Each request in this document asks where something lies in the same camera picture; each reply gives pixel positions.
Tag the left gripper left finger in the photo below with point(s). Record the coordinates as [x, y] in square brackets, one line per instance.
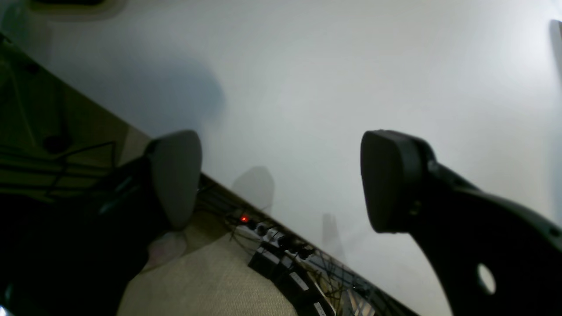
[76, 256]

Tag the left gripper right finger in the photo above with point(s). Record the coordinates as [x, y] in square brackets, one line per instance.
[492, 257]

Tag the black power strip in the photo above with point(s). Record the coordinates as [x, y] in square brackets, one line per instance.
[280, 258]

